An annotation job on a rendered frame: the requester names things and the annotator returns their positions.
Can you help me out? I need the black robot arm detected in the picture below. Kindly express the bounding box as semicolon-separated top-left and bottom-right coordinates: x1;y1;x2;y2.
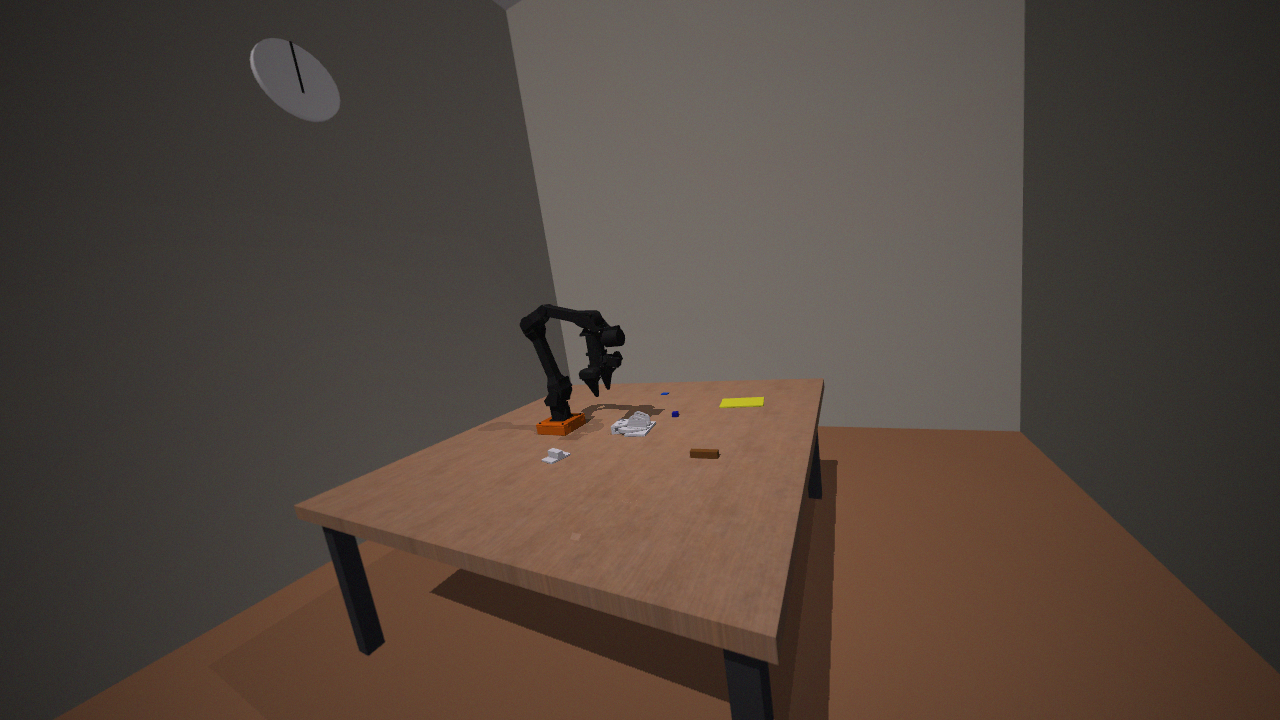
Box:
520;304;625;421

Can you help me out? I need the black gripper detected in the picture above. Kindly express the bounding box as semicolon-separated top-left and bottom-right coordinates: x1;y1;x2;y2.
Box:
579;347;616;397

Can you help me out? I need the yellow flat rectangular plate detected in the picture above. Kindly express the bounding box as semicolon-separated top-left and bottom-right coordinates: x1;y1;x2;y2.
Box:
719;397;764;407

